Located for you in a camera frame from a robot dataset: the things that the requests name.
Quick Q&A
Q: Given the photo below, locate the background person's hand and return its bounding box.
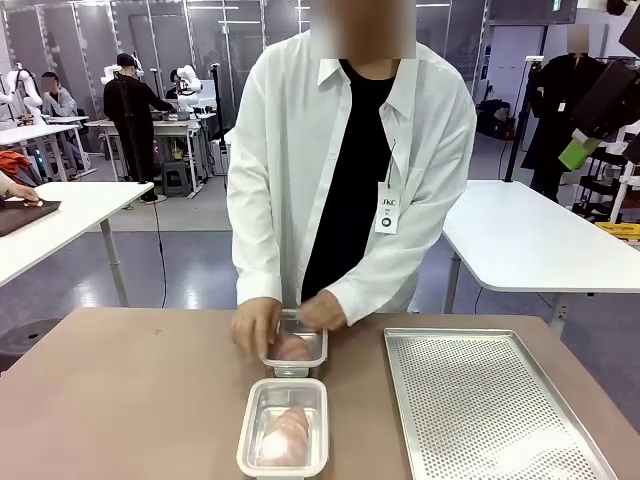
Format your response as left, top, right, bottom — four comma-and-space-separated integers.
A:
0, 172, 42, 207

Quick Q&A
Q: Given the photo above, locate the clear plastic clip lid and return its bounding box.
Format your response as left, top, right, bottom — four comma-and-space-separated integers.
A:
259, 308, 330, 378
236, 377, 332, 477

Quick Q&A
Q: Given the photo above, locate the white name tag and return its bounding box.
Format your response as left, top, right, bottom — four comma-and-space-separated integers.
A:
374, 181, 402, 236

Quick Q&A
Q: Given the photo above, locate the rectangular stainless steel container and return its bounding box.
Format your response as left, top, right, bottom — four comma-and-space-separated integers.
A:
260, 309, 329, 376
237, 379, 330, 475

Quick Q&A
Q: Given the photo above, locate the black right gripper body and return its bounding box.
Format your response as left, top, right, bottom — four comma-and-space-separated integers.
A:
570, 59, 640, 142

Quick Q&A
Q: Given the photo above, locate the white table with grey leg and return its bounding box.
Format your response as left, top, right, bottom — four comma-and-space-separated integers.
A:
0, 180, 155, 307

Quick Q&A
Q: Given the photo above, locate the white background desk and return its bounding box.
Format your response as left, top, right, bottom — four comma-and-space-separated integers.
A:
0, 115, 97, 182

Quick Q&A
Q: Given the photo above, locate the grey plastic step stool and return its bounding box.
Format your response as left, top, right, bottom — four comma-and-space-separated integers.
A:
160, 160, 194, 198

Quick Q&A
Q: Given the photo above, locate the person's left hand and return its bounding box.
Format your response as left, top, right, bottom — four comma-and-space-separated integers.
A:
299, 290, 349, 332

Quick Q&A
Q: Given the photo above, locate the golden brown croissant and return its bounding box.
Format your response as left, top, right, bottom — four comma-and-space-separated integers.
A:
256, 405, 313, 467
269, 334, 312, 361

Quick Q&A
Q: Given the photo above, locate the black stand with white sensor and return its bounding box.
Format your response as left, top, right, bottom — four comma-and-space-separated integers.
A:
503, 56, 545, 183

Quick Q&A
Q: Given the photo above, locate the round grey floor plate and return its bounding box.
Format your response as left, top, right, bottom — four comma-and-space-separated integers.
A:
0, 318, 62, 357

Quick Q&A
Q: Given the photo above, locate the person's right hand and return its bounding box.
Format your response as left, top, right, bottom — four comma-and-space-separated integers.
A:
230, 298, 285, 362

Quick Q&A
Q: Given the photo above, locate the standing person black clothes cap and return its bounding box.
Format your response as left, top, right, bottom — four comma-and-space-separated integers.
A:
102, 51, 177, 204

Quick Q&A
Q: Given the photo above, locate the yellow flat object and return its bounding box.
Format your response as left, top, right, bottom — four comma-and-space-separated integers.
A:
593, 221, 640, 245

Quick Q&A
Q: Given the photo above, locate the person's left forearm white sleeve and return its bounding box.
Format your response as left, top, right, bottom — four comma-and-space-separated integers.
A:
324, 194, 454, 327

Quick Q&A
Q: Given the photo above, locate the black bag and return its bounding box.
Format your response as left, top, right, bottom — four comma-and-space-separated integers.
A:
476, 98, 512, 140

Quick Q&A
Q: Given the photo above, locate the dark brown board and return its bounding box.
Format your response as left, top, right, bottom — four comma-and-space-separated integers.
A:
0, 198, 63, 238

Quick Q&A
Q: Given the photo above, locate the perforated metal baking tray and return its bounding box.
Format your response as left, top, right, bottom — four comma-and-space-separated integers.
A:
383, 327, 619, 480

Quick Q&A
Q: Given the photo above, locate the black floor cable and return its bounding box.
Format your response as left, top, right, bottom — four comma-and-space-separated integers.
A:
148, 192, 167, 307

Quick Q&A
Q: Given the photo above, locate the person in white shirt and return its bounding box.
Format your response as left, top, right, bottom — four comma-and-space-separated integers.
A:
226, 29, 479, 329

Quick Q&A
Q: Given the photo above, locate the person in black coat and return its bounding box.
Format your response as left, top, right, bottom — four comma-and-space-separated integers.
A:
521, 23, 602, 202

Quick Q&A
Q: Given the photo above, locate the black tripod stand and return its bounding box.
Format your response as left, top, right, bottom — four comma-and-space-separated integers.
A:
208, 62, 232, 177

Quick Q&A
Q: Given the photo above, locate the cluttered background work desk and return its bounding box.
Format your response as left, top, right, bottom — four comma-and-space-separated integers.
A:
83, 104, 219, 197

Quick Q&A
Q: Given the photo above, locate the person's right forearm white sleeve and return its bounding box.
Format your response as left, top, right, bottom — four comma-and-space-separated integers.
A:
233, 209, 287, 307

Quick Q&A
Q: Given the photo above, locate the orange cloth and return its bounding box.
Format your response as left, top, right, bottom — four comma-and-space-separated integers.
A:
0, 149, 42, 189

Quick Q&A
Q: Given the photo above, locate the black wire cart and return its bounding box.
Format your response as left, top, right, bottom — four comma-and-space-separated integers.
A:
578, 147, 624, 224

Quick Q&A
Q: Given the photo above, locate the seated person grey hoodie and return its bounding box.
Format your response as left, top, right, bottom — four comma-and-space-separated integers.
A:
39, 71, 87, 172

